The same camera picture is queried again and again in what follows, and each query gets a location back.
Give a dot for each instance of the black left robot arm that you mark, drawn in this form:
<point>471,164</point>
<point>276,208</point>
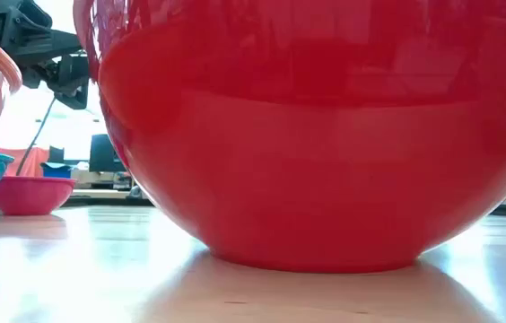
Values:
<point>11,18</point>

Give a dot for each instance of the black computer monitor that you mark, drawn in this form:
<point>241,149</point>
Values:
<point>102,153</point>

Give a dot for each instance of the orange cloth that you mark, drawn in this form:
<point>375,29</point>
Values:
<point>26,161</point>

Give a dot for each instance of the light wooden desk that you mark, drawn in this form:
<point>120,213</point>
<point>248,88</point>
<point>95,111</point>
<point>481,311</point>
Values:
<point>100,178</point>

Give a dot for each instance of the small pink plastic bowl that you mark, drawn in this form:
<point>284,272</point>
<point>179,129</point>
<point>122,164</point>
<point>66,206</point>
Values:
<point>28,195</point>

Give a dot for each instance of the large red plastic bowl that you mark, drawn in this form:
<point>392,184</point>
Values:
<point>325,179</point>

